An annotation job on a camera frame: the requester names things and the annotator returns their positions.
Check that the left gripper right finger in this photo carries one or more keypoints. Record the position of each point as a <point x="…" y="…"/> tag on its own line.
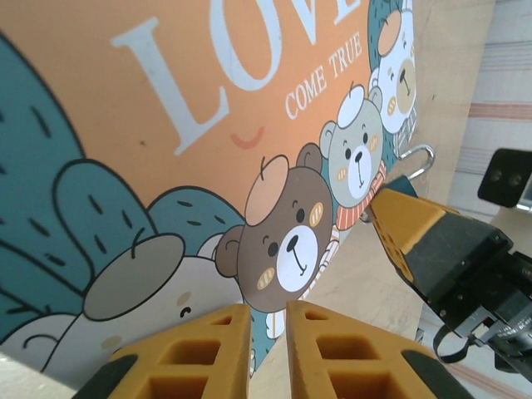
<point x="316" y="332"/>

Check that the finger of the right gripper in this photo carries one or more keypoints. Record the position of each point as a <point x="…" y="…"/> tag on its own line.
<point x="420" y="220"/>

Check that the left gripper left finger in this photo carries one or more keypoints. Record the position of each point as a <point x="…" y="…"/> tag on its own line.
<point x="199" y="336"/>

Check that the small teal padlock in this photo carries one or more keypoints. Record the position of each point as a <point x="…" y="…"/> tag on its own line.
<point x="402" y="185"/>

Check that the bear print LOVE box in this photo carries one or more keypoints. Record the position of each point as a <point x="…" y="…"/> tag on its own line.
<point x="124" y="124"/>

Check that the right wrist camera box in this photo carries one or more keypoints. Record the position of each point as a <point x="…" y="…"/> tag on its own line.
<point x="505" y="178"/>

